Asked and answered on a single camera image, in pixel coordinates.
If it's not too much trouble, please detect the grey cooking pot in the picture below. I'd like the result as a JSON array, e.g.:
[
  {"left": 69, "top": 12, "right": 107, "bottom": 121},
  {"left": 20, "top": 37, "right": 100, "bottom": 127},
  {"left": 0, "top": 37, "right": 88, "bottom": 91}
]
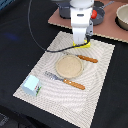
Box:
[{"left": 59, "top": 3, "right": 70, "bottom": 19}]

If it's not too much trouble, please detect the red toy tomato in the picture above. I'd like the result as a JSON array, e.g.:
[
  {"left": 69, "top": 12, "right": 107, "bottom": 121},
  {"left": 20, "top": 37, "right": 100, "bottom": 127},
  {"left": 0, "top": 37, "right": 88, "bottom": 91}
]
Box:
[{"left": 91, "top": 10, "right": 97, "bottom": 19}]

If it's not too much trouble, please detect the wooden toy stove board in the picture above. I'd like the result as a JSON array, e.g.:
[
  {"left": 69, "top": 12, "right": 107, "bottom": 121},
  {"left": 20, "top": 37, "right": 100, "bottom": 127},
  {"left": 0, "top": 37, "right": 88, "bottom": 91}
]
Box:
[{"left": 48, "top": 2, "right": 128, "bottom": 43}]

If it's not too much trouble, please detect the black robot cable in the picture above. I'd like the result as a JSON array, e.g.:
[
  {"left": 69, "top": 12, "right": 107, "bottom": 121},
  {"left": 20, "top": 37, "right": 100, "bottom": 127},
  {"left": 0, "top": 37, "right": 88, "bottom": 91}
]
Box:
[{"left": 27, "top": 0, "right": 94, "bottom": 54}]

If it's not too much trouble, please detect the woven beige placemat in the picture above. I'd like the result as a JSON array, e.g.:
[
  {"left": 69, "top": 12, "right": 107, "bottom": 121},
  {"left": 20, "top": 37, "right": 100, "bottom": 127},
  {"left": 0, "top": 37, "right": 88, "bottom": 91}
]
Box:
[{"left": 12, "top": 30, "right": 116, "bottom": 128}]

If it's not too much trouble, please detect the cream sink bowl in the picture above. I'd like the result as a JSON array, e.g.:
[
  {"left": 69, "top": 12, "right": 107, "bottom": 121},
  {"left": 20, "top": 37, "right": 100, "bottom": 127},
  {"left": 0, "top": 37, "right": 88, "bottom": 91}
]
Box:
[{"left": 116, "top": 4, "right": 128, "bottom": 30}]

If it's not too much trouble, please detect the round wooden plate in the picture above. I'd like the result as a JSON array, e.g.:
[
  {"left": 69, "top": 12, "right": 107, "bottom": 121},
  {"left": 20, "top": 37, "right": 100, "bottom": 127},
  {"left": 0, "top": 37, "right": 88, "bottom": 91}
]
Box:
[{"left": 55, "top": 55, "right": 83, "bottom": 79}]

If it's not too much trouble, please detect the wooden handled toy fork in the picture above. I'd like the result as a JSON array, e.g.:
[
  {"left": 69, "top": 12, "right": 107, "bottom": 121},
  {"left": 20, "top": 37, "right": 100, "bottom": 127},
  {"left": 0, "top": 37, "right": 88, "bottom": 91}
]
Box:
[{"left": 44, "top": 71, "right": 85, "bottom": 90}]

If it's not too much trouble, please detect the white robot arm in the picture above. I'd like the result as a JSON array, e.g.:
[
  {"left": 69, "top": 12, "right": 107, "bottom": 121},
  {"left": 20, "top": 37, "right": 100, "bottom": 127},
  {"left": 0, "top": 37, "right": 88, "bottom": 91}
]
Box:
[{"left": 51, "top": 0, "right": 94, "bottom": 44}]

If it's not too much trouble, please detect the light blue milk carton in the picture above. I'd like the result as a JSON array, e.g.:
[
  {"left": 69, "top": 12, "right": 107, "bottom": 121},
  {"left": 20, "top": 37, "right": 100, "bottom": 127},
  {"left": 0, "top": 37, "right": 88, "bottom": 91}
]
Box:
[{"left": 21, "top": 75, "right": 42, "bottom": 96}]

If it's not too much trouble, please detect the grey frying pan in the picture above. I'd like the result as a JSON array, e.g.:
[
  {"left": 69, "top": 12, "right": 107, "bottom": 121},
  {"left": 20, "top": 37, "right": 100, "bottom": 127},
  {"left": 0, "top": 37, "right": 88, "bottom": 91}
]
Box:
[{"left": 91, "top": 5, "right": 105, "bottom": 25}]

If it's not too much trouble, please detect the wooden handled toy knife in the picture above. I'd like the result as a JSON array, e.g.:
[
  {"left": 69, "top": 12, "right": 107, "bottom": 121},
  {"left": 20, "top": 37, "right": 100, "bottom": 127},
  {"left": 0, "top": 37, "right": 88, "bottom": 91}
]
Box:
[{"left": 63, "top": 51, "right": 99, "bottom": 64}]

